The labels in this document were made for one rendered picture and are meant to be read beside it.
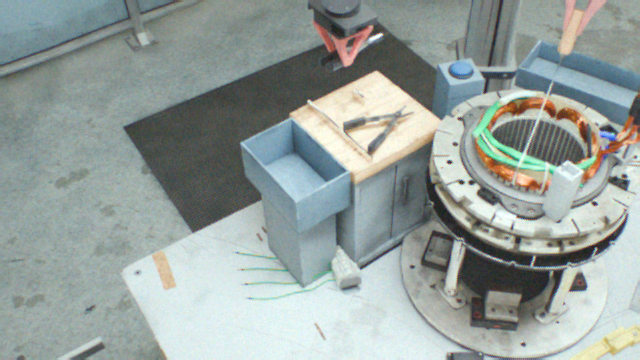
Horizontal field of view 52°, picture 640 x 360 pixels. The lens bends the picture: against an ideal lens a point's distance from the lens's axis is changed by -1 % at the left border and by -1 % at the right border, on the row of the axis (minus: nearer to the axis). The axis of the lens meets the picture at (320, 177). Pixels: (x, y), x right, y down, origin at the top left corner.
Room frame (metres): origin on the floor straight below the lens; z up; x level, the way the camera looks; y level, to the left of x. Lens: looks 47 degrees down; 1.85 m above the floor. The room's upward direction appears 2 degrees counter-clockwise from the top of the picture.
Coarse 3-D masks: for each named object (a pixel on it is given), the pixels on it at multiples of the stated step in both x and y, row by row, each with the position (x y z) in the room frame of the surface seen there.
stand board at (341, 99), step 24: (336, 96) 0.93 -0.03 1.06; (384, 96) 0.93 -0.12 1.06; (408, 96) 0.92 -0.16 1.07; (312, 120) 0.87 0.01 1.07; (336, 120) 0.87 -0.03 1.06; (384, 120) 0.86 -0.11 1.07; (408, 120) 0.86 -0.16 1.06; (432, 120) 0.86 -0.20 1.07; (336, 144) 0.81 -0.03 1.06; (360, 144) 0.81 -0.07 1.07; (384, 144) 0.80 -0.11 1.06; (408, 144) 0.80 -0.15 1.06; (360, 168) 0.75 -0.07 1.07
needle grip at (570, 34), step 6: (576, 12) 0.74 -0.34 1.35; (582, 12) 0.74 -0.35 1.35; (570, 18) 0.75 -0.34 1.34; (576, 18) 0.74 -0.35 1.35; (582, 18) 0.74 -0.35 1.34; (570, 24) 0.74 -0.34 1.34; (576, 24) 0.74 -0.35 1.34; (570, 30) 0.74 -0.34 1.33; (576, 30) 0.74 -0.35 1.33; (564, 36) 0.74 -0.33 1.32; (570, 36) 0.73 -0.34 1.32; (576, 36) 0.74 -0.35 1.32; (564, 42) 0.73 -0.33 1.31; (570, 42) 0.73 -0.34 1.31; (558, 48) 0.74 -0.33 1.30; (564, 48) 0.73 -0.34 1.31; (570, 48) 0.73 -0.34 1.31; (564, 54) 0.73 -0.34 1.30
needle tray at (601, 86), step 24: (552, 48) 1.06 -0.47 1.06; (528, 72) 0.98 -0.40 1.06; (552, 72) 1.03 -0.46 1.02; (576, 72) 1.02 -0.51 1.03; (600, 72) 1.00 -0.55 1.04; (624, 72) 0.98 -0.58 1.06; (576, 96) 0.93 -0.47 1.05; (600, 96) 0.90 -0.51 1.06; (624, 96) 0.95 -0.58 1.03; (624, 120) 0.87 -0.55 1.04
